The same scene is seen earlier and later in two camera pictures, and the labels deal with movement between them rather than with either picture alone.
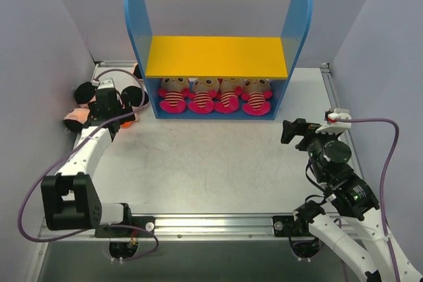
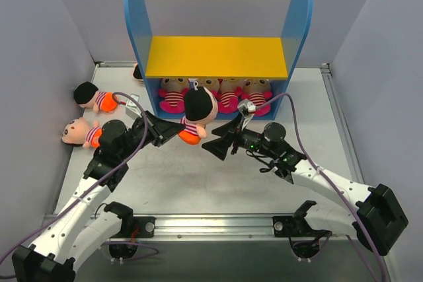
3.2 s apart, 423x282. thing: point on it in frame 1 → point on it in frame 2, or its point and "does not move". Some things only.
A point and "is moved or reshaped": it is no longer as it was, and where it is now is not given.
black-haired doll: (85, 94) does not move
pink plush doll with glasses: (174, 90) does not move
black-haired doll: (75, 119) is moved or reshaped
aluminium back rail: (121, 63) does not move
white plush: (256, 94) does not move
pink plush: (227, 99) does not move
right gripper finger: (299, 127) → (219, 146)
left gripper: (108, 110) → (151, 129)
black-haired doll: (135, 98) → (201, 107)
